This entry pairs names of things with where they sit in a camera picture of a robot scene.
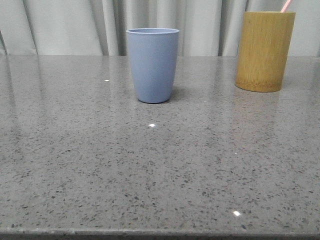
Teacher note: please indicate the grey-white curtain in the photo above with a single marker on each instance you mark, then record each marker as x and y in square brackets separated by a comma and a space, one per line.
[98, 27]

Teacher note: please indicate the bamboo wooden cup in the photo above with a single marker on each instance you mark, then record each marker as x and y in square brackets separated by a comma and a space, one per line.
[263, 50]

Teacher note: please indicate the blue plastic cup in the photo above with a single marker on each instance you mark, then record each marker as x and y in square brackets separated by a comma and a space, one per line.
[152, 56]

